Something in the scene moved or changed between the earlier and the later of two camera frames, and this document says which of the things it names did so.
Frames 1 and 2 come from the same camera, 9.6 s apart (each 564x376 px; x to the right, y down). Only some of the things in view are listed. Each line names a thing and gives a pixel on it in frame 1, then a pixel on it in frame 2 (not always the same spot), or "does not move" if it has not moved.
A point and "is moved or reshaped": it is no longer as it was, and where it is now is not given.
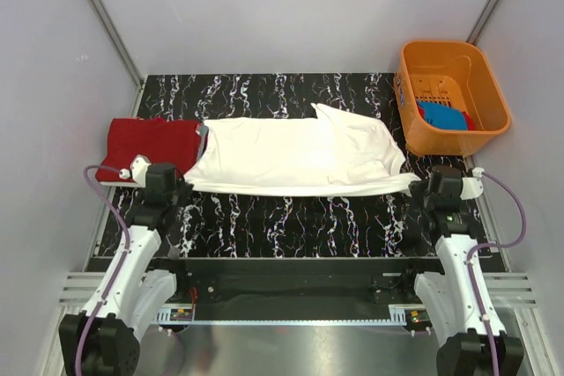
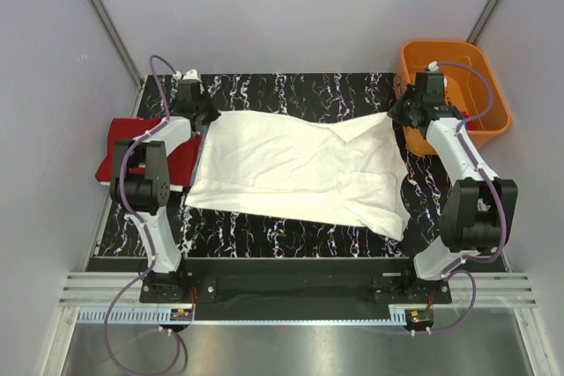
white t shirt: (338, 153) is moved or reshaped
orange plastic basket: (458, 72) does not move
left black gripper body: (174, 194) → (205, 100)
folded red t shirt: (160, 141) does not move
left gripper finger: (185, 188) → (210, 115)
